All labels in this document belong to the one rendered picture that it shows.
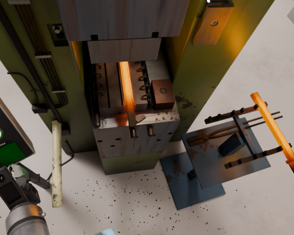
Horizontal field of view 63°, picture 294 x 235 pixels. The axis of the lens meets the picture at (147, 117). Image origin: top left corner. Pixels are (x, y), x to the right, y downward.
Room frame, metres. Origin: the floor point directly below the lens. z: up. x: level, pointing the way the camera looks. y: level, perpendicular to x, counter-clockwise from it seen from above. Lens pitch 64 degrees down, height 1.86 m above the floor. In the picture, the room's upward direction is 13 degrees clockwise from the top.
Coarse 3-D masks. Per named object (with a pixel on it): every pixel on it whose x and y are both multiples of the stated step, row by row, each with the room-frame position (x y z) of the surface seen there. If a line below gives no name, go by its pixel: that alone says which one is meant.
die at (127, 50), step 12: (96, 36) 0.44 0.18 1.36; (156, 36) 0.49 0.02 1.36; (96, 48) 0.42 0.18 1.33; (108, 48) 0.44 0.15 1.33; (120, 48) 0.45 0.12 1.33; (132, 48) 0.46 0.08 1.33; (144, 48) 0.47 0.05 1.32; (156, 48) 0.48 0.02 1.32; (96, 60) 0.42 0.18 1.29; (108, 60) 0.43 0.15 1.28; (120, 60) 0.45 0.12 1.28; (132, 60) 0.46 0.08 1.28; (144, 60) 0.47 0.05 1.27
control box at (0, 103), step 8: (0, 104) 0.27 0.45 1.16; (0, 112) 0.25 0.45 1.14; (8, 112) 0.27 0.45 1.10; (0, 120) 0.23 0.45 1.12; (8, 120) 0.24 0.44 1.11; (16, 120) 0.28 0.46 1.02; (0, 128) 0.21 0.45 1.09; (8, 128) 0.22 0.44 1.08; (16, 128) 0.23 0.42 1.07; (0, 136) 0.19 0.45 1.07; (8, 136) 0.20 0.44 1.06; (16, 136) 0.21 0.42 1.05; (24, 136) 0.23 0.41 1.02; (0, 144) 0.17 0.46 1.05; (24, 144) 0.20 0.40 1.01; (32, 144) 0.22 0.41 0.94; (24, 152) 0.18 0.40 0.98; (32, 152) 0.19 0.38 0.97
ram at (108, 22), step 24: (72, 0) 0.41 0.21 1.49; (96, 0) 0.43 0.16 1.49; (120, 0) 0.45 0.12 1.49; (144, 0) 0.47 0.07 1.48; (168, 0) 0.49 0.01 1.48; (72, 24) 0.41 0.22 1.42; (96, 24) 0.43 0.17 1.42; (120, 24) 0.45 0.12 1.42; (144, 24) 0.47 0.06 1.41; (168, 24) 0.49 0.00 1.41
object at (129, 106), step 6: (126, 66) 0.63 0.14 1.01; (126, 72) 0.60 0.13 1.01; (126, 78) 0.57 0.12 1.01; (126, 84) 0.54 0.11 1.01; (126, 90) 0.51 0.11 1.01; (126, 96) 0.49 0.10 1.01; (132, 96) 0.49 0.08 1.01; (126, 102) 0.46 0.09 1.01; (132, 102) 0.47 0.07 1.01; (126, 108) 0.44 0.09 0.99; (132, 108) 0.44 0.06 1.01; (132, 114) 0.41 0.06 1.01; (132, 120) 0.39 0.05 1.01; (132, 126) 0.36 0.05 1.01
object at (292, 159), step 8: (256, 96) 0.68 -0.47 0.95; (264, 104) 0.64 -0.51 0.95; (264, 112) 0.60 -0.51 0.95; (272, 120) 0.57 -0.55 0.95; (272, 128) 0.53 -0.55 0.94; (280, 136) 0.50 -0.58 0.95; (280, 144) 0.47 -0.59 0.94; (288, 144) 0.47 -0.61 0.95; (288, 152) 0.43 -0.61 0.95; (288, 160) 0.40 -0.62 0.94
